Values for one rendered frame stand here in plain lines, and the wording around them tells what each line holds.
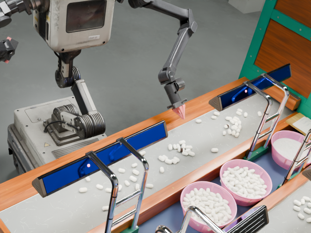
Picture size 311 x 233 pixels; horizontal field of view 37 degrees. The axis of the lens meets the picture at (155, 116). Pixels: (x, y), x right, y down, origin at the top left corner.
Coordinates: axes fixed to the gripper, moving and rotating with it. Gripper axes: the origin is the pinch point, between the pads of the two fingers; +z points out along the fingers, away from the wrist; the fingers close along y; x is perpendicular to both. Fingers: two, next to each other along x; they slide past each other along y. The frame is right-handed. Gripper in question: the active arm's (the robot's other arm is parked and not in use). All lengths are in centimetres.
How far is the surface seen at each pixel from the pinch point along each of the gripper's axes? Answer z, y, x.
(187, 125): 5.0, 6.3, 7.1
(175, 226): 42, -44, -17
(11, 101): -63, -23, 159
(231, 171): 34.6, 0.1, -17.8
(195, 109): -0.6, 18.0, 8.8
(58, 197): 8, -81, 3
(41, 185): -2, -100, -35
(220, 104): 0.2, -2.9, -33.1
